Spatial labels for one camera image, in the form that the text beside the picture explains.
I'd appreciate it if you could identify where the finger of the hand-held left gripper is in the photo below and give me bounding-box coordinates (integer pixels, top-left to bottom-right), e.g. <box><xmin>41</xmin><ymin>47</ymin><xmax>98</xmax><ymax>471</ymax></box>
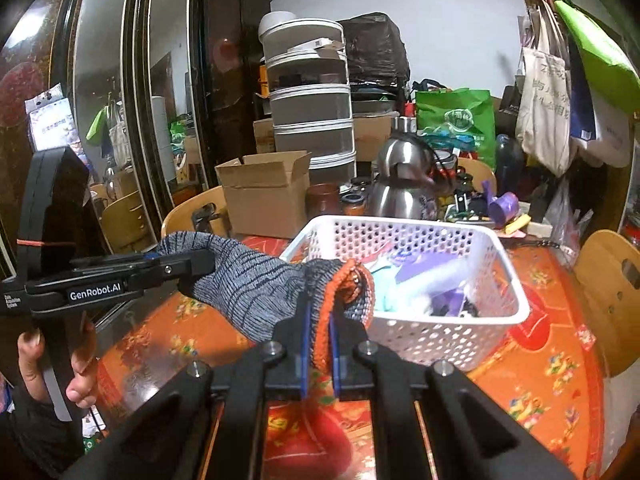
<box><xmin>145</xmin><ymin>248</ymin><xmax>217</xmax><ymax>293</ymax></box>
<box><xmin>72</xmin><ymin>252</ymin><xmax>167</xmax><ymax>267</ymax></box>

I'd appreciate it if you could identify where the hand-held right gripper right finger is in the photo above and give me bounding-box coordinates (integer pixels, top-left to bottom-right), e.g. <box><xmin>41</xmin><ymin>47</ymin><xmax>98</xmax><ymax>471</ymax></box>
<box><xmin>327</xmin><ymin>305</ymin><xmax>576</xmax><ymax>480</ymax></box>

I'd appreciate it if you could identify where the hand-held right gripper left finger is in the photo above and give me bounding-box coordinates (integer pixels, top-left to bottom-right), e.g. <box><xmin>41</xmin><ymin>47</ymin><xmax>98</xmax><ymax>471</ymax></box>
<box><xmin>60</xmin><ymin>290</ymin><xmax>313</xmax><ymax>480</ymax></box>

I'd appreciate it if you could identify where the grey knit glove orange cuff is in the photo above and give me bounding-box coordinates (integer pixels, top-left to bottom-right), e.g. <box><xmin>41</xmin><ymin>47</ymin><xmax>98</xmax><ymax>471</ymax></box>
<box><xmin>155</xmin><ymin>230</ymin><xmax>376</xmax><ymax>375</ymax></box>

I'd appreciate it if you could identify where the white perforated plastic basket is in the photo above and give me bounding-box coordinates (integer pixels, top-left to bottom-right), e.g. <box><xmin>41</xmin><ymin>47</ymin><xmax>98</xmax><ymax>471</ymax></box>
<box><xmin>279</xmin><ymin>214</ymin><xmax>531</xmax><ymax>372</ymax></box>

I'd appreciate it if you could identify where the person's left forearm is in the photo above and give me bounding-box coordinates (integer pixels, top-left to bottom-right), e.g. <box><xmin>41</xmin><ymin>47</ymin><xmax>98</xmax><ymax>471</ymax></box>
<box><xmin>0</xmin><ymin>384</ymin><xmax>87</xmax><ymax>480</ymax></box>

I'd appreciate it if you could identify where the teal soft packet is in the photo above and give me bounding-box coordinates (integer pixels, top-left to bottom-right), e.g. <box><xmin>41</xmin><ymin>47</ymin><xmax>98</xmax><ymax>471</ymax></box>
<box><xmin>372</xmin><ymin>259</ymin><xmax>402</xmax><ymax>312</ymax></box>

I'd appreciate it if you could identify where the person's left hand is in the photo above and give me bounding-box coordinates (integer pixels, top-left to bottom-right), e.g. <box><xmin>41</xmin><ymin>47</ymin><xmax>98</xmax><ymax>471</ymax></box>
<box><xmin>17</xmin><ymin>319</ymin><xmax>99</xmax><ymax>410</ymax></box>

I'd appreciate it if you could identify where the wooden chair with black clamp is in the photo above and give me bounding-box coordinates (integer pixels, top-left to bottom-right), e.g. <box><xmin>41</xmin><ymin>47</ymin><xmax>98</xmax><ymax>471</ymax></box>
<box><xmin>160</xmin><ymin>185</ymin><xmax>231</xmax><ymax>239</ymax></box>

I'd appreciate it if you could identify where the hanging packaged card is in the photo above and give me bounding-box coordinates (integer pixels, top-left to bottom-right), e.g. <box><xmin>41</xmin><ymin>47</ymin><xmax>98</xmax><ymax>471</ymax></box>
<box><xmin>24</xmin><ymin>84</ymin><xmax>81</xmax><ymax>151</ymax></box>

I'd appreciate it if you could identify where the cardboard box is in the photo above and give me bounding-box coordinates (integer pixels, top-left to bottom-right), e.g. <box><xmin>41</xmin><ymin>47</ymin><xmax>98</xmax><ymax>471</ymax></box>
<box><xmin>214</xmin><ymin>149</ymin><xmax>312</xmax><ymax>240</ymax></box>

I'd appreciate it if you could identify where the brown mug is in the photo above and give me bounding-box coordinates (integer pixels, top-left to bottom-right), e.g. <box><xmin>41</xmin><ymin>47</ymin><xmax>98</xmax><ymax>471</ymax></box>
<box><xmin>304</xmin><ymin>183</ymin><xmax>342</xmax><ymax>221</ymax></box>

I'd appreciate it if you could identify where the jar with orange contents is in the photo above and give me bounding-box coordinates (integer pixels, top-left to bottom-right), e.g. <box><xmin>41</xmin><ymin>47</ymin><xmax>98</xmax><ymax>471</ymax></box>
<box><xmin>340</xmin><ymin>193</ymin><xmax>369</xmax><ymax>217</ymax></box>

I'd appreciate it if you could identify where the dark wardrobe with mirrors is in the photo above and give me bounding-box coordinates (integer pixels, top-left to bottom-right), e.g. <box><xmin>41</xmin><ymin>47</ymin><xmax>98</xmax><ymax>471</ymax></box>
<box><xmin>0</xmin><ymin>0</ymin><xmax>277</xmax><ymax>283</ymax></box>

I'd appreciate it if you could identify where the white plastic drawer tower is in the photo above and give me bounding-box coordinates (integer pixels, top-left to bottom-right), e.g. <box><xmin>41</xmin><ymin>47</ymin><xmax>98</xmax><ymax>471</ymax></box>
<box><xmin>258</xmin><ymin>11</ymin><xmax>357</xmax><ymax>187</ymax></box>

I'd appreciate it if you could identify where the orange printed tablecloth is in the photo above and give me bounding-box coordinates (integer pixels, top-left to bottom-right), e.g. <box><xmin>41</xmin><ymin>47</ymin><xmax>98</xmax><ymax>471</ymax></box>
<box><xmin>94</xmin><ymin>232</ymin><xmax>609</xmax><ymax>480</ymax></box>

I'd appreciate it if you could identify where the plain steel kettle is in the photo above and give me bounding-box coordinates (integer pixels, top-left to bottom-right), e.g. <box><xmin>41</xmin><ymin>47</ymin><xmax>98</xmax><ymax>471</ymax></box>
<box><xmin>375</xmin><ymin>115</ymin><xmax>436</xmax><ymax>181</ymax></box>

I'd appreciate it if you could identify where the purple plastic scoop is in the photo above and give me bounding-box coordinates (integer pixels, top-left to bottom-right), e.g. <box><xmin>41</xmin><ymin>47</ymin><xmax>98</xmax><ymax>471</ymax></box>
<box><xmin>482</xmin><ymin>179</ymin><xmax>521</xmax><ymax>226</ymax></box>

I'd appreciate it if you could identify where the yellow block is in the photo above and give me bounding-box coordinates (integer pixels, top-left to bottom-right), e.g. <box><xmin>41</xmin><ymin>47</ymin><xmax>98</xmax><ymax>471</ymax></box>
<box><xmin>504</xmin><ymin>213</ymin><xmax>532</xmax><ymax>235</ymax></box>

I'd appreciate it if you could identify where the wooden chair backrest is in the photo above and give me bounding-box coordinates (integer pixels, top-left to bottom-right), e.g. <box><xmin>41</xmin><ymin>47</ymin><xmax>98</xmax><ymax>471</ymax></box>
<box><xmin>457</xmin><ymin>157</ymin><xmax>497</xmax><ymax>194</ymax></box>

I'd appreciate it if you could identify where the dark bottle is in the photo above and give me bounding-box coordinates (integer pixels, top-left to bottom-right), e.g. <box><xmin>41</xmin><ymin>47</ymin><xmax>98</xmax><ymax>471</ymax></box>
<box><xmin>494</xmin><ymin>133</ymin><xmax>525</xmax><ymax>196</ymax></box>

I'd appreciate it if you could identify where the green shopping bag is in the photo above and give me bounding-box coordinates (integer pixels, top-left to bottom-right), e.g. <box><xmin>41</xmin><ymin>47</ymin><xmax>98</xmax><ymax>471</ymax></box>
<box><xmin>414</xmin><ymin>87</ymin><xmax>497</xmax><ymax>169</ymax></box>

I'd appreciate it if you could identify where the clear plastic bag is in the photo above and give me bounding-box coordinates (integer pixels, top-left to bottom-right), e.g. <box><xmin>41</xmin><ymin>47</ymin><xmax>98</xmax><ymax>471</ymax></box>
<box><xmin>547</xmin><ymin>179</ymin><xmax>586</xmax><ymax>256</ymax></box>

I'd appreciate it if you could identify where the black plastic wrapped bundle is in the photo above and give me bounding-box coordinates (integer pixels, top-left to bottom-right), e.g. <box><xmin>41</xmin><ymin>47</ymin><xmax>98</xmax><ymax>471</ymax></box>
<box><xmin>337</xmin><ymin>11</ymin><xmax>411</xmax><ymax>86</ymax></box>

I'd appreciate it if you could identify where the beige canvas tote bag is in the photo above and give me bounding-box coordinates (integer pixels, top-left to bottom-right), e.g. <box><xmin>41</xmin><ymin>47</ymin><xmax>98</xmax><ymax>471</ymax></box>
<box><xmin>514</xmin><ymin>47</ymin><xmax>574</xmax><ymax>177</ymax></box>

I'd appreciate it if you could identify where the white paper bag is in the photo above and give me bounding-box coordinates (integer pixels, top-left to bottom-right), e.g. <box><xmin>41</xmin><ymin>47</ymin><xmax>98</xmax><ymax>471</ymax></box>
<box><xmin>574</xmin><ymin>89</ymin><xmax>632</xmax><ymax>169</ymax></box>

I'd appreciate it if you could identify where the blue and white bag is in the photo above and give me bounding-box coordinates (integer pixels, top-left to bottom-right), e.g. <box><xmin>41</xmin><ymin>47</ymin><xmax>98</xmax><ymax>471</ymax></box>
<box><xmin>567</xmin><ymin>50</ymin><xmax>599</xmax><ymax>141</ymax></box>

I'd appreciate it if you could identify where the bright green hanging bag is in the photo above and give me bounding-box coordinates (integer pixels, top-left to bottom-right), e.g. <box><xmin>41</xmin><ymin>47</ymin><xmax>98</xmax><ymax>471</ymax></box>
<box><xmin>552</xmin><ymin>0</ymin><xmax>640</xmax><ymax>116</ymax></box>

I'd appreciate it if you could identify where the wooden chair with handle slot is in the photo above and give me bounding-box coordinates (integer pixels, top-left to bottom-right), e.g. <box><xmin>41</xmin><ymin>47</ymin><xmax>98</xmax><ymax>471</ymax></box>
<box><xmin>573</xmin><ymin>229</ymin><xmax>640</xmax><ymax>379</ymax></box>

